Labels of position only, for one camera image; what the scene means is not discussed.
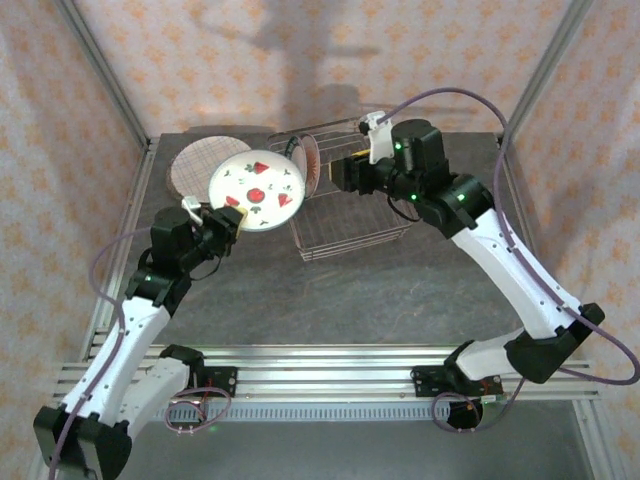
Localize orange radial pattern plate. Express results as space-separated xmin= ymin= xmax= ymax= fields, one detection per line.
xmin=293 ymin=134 xmax=322 ymax=200

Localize white strawberry print plate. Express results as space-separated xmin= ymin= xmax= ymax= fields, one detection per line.
xmin=207 ymin=148 xmax=306 ymax=235

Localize wire dish rack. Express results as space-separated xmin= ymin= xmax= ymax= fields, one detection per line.
xmin=267 ymin=117 xmax=416 ymax=264

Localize plaid line pattern plate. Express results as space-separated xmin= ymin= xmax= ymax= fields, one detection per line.
xmin=171 ymin=134 xmax=252 ymax=201

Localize orange floral backdrop curtain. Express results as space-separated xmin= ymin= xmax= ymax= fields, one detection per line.
xmin=0 ymin=0 xmax=640 ymax=480

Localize aluminium mounting rails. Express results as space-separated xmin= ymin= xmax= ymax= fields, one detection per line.
xmin=52 ymin=342 xmax=601 ymax=401

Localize grey metal lower panel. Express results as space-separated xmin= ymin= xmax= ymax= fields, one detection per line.
xmin=124 ymin=419 xmax=601 ymax=480

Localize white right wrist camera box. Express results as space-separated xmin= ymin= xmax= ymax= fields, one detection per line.
xmin=359 ymin=112 xmax=396 ymax=165

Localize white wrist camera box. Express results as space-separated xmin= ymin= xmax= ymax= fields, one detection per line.
xmin=359 ymin=112 xmax=396 ymax=165
xmin=180 ymin=197 xmax=204 ymax=226

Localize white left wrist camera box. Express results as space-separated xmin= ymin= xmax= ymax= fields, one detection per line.
xmin=180 ymin=197 xmax=204 ymax=226

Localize thin black left wrist cable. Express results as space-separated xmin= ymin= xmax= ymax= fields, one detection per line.
xmin=192 ymin=253 xmax=225 ymax=282

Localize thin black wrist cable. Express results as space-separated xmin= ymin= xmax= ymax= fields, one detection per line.
xmin=192 ymin=253 xmax=225 ymax=282
xmin=387 ymin=193 xmax=420 ymax=222

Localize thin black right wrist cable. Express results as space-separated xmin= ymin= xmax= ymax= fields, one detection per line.
xmin=387 ymin=193 xmax=420 ymax=222

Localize aluminium left table side rail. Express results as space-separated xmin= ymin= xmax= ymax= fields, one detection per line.
xmin=79 ymin=137 xmax=161 ymax=361

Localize aluminium table side rail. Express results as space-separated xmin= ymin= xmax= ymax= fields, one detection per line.
xmin=79 ymin=137 xmax=161 ymax=361
xmin=497 ymin=135 xmax=571 ymax=359

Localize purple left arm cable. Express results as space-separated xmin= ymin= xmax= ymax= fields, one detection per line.
xmin=47 ymin=227 xmax=234 ymax=480

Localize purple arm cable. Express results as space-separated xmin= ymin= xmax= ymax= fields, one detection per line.
xmin=380 ymin=87 xmax=640 ymax=435
xmin=47 ymin=227 xmax=234 ymax=480

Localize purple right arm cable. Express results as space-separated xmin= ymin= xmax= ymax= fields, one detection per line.
xmin=380 ymin=87 xmax=640 ymax=435

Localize aluminium right table side rail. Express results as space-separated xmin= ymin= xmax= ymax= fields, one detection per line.
xmin=497 ymin=135 xmax=571 ymax=359

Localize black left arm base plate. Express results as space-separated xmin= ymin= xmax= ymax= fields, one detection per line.
xmin=172 ymin=364 xmax=239 ymax=400

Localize aluminium right frame post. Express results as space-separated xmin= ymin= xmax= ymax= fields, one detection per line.
xmin=497 ymin=0 xmax=596 ymax=146

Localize aluminium frame post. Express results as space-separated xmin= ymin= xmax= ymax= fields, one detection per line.
xmin=497 ymin=0 xmax=596 ymax=146
xmin=52 ymin=0 xmax=151 ymax=149

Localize aluminium left frame post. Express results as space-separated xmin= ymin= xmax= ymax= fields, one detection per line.
xmin=52 ymin=0 xmax=151 ymax=149

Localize slotted grey cable duct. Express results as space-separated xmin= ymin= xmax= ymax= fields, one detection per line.
xmin=149 ymin=402 xmax=506 ymax=422

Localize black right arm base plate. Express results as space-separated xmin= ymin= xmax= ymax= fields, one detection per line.
xmin=409 ymin=364 xmax=501 ymax=401

